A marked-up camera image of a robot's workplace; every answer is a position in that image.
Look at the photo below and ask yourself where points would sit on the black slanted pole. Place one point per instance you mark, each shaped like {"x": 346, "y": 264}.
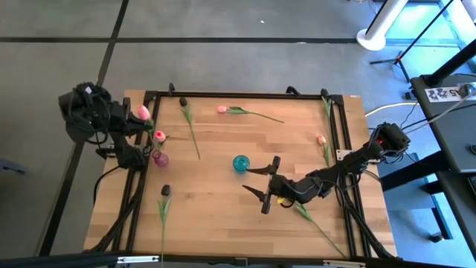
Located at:
{"x": 451, "y": 64}

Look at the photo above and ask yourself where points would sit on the silver metal bracket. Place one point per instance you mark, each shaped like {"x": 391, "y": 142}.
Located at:
{"x": 344, "y": 264}
{"x": 137, "y": 259}

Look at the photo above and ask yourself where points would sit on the pink artificial tulip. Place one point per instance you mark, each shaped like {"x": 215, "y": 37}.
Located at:
{"x": 160, "y": 136}
{"x": 143, "y": 111}
{"x": 321, "y": 139}
{"x": 222, "y": 109}

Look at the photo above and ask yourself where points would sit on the white round column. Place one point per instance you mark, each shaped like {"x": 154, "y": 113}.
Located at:
{"x": 372, "y": 42}

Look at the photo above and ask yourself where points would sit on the blue glass vase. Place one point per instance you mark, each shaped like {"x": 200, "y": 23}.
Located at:
{"x": 241, "y": 164}

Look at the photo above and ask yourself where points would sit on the black crossbar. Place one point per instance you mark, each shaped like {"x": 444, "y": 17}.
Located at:
{"x": 74, "y": 260}

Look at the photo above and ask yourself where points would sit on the black caster wheel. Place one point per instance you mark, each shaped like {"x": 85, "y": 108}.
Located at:
{"x": 436, "y": 236}

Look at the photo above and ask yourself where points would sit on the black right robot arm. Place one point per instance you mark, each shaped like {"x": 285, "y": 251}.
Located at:
{"x": 357, "y": 156}

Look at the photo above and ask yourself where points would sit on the black frame clamp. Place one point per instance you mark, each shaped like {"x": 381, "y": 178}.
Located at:
{"x": 293, "y": 90}
{"x": 171, "y": 88}

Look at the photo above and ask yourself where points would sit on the pink glass vase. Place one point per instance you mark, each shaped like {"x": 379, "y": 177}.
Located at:
{"x": 162, "y": 160}

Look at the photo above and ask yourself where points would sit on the black side table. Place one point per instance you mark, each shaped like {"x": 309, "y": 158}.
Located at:
{"x": 453, "y": 126}

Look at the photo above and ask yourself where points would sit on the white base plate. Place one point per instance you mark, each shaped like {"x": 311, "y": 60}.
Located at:
{"x": 342, "y": 155}

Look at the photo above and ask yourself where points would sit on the white printed label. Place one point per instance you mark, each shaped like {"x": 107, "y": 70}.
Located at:
{"x": 442, "y": 94}

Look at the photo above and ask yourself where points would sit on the black tripod stand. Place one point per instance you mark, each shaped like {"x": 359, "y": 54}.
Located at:
{"x": 398, "y": 59}

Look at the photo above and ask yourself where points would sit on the grey chair foot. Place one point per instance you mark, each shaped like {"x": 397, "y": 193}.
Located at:
{"x": 9, "y": 167}

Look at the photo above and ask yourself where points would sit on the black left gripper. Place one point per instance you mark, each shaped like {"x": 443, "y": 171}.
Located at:
{"x": 121, "y": 115}

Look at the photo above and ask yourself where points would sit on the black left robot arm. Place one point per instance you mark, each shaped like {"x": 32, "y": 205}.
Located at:
{"x": 85, "y": 111}

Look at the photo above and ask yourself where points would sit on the black aluminium table frame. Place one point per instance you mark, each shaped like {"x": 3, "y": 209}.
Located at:
{"x": 241, "y": 95}

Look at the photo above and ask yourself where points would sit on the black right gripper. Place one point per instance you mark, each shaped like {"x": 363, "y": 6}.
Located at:
{"x": 282, "y": 188}

